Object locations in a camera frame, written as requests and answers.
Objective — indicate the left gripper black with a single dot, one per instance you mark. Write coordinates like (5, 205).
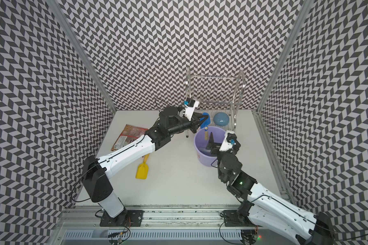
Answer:
(194, 122)

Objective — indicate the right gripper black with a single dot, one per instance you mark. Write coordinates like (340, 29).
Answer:
(210, 143)

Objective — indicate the purple plastic bucket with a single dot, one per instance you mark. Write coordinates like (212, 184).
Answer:
(209, 158)

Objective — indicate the yellow plastic shovel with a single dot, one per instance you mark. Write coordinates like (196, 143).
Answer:
(143, 168)

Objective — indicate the blue plastic trowel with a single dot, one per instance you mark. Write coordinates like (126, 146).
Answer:
(205, 124)

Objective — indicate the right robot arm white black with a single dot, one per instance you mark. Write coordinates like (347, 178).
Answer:
(260, 206)

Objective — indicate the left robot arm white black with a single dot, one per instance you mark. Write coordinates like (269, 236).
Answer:
(97, 172)

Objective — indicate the blue bowl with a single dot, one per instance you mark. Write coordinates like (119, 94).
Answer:
(221, 119)

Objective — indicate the silver metal dish rack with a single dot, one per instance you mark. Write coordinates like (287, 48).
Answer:
(217, 94)

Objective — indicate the red snack bag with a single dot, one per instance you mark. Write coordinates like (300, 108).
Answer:
(129, 134)

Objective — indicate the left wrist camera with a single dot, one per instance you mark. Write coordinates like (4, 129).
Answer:
(189, 106)

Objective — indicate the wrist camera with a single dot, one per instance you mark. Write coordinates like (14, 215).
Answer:
(189, 106)
(230, 140)

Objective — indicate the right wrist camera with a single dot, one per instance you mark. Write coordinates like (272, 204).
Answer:
(230, 140)

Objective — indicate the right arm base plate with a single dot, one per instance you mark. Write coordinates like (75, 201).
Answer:
(232, 218)

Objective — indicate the aluminium frame post right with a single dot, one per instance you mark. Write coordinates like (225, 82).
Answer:
(276, 166)

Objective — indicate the aluminium frame post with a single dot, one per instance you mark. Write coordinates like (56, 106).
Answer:
(56, 10)
(276, 166)

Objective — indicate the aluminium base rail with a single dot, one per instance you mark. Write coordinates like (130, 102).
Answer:
(161, 225)

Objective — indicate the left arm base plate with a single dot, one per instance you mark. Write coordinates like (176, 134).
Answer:
(129, 218)

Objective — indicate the aluminium frame post left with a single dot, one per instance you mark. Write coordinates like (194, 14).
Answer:
(56, 10)

